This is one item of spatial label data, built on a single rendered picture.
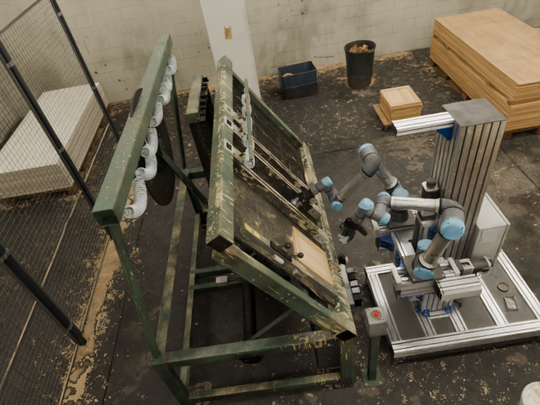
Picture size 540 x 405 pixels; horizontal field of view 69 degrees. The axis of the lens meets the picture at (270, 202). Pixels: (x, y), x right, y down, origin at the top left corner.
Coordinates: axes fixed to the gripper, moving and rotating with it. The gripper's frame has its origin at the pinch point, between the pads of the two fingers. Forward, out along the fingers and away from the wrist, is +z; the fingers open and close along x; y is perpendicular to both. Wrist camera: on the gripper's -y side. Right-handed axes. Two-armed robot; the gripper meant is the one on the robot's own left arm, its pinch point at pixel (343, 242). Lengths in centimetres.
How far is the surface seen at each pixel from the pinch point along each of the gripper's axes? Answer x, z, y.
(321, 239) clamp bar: -42, 40, -11
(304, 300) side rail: 34.0, 20.1, 23.7
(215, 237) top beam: 34, -18, 87
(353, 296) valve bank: 1, 49, -34
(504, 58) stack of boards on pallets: -321, -80, -269
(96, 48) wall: -548, 176, 268
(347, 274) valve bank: -21, 51, -34
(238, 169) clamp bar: -42, -5, 71
